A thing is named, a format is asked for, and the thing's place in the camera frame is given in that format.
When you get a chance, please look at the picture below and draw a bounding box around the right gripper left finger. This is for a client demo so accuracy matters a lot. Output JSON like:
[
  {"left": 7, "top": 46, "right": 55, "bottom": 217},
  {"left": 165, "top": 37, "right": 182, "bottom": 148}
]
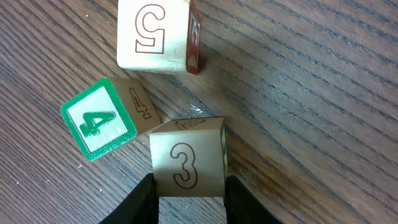
[{"left": 99, "top": 173, "right": 159, "bottom": 224}]

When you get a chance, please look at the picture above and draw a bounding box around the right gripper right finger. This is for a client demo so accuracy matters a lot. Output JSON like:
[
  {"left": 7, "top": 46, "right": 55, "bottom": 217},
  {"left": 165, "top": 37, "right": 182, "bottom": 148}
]
[{"left": 224, "top": 175, "right": 282, "bottom": 224}]

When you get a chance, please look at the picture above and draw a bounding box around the white block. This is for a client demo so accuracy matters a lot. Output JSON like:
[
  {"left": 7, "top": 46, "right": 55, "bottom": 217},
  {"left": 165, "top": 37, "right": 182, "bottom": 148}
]
[{"left": 149, "top": 117, "right": 228, "bottom": 197}]

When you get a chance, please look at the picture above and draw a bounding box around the teal number four block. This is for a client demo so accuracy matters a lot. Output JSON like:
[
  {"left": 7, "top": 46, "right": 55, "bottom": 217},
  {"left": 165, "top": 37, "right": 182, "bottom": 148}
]
[{"left": 60, "top": 77, "right": 161, "bottom": 161}]

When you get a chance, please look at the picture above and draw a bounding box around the white block plain top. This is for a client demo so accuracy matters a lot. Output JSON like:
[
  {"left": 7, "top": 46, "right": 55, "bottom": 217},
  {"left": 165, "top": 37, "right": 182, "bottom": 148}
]
[{"left": 116, "top": 0, "right": 201, "bottom": 75}]

